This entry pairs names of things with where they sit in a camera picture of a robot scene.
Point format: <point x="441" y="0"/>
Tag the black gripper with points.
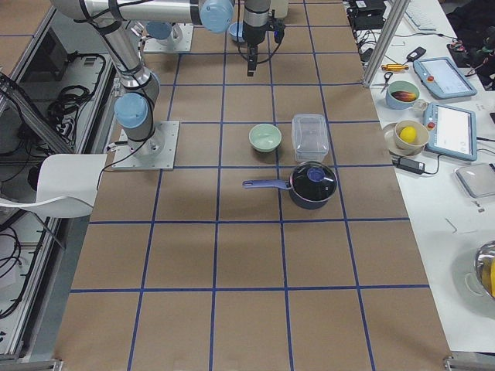
<point x="254" y="35"/>

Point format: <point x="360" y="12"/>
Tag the green bowl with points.
<point x="265" y="137"/>

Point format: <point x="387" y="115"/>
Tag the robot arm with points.
<point x="158" y="30"/>
<point x="134" y="110"/>

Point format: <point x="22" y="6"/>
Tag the blue bowl with fruit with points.
<point x="401" y="95"/>

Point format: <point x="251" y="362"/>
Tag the beige bowl with lemon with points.
<point x="422" y="134"/>

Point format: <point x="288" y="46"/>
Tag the steel bowl with fruit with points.
<point x="481" y="280"/>

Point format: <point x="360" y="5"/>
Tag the clear plastic food container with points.
<point x="309" y="137"/>

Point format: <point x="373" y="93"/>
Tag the black scissors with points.
<point x="387" y="77"/>

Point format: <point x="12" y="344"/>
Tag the blue saucepan with lid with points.
<point x="310" y="184"/>

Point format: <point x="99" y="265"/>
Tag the beige plate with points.
<point x="388" y="132"/>

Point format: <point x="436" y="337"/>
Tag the black car key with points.
<point x="415" y="54"/>

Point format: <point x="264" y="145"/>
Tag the yellow lemon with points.
<point x="408" y="134"/>

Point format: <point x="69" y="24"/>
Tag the white keyboard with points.
<point x="417" y="18"/>

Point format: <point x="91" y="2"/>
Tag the blue teach pendant far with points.
<point x="442" y="78"/>

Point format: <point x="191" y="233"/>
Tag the blue teach pendant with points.
<point x="442" y="78"/>
<point x="452" y="131"/>

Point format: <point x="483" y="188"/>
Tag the black power adapter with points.
<point x="409" y="165"/>

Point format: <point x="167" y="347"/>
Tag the blue teach pendant near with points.
<point x="452" y="131"/>

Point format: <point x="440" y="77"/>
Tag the white chair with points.
<point x="66" y="187"/>

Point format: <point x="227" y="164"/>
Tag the kitchen scale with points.
<point x="478" y="180"/>

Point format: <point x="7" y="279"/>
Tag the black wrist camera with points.
<point x="277" y="26"/>

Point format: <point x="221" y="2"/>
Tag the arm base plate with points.
<point x="157" y="153"/>
<point x="171" y="46"/>

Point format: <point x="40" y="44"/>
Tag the orange handled screwdriver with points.
<point x="394" y="67"/>

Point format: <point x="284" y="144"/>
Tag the aluminium frame post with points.
<point x="391" y="24"/>

